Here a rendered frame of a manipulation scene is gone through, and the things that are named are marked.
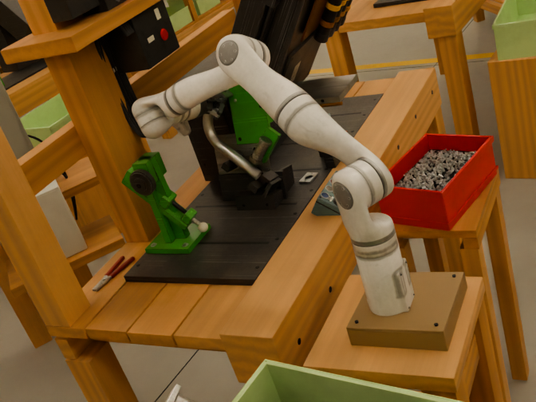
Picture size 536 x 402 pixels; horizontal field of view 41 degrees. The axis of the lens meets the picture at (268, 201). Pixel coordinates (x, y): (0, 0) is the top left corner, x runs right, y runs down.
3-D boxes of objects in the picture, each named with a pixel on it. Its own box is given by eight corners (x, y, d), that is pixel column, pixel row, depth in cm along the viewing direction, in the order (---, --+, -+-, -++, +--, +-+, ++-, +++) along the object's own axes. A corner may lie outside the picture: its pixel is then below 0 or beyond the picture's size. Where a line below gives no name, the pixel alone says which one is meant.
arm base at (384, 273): (416, 289, 155) (400, 222, 148) (407, 316, 147) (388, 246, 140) (375, 290, 159) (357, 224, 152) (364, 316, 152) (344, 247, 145)
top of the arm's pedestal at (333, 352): (486, 289, 161) (482, 275, 159) (457, 394, 137) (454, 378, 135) (352, 287, 177) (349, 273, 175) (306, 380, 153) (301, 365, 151)
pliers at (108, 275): (123, 258, 210) (121, 254, 209) (135, 258, 207) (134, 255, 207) (88, 291, 199) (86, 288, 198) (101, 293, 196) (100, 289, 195)
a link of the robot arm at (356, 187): (350, 179, 134) (371, 257, 141) (388, 158, 138) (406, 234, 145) (321, 171, 142) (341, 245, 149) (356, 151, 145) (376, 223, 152)
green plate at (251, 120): (284, 135, 210) (272, 64, 205) (271, 142, 203) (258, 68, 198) (250, 138, 216) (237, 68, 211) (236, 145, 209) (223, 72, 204)
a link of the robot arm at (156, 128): (196, 121, 186) (180, 91, 186) (161, 133, 173) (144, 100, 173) (178, 132, 190) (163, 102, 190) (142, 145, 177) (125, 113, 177)
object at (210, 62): (289, 135, 249) (261, 42, 234) (252, 179, 226) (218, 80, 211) (244, 139, 258) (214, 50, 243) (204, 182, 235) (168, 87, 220)
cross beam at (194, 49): (240, 30, 280) (234, 8, 276) (18, 209, 183) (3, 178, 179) (230, 32, 282) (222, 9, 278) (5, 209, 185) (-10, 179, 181)
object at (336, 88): (359, 83, 216) (356, 73, 214) (341, 105, 204) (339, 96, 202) (248, 96, 235) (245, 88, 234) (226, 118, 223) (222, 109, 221)
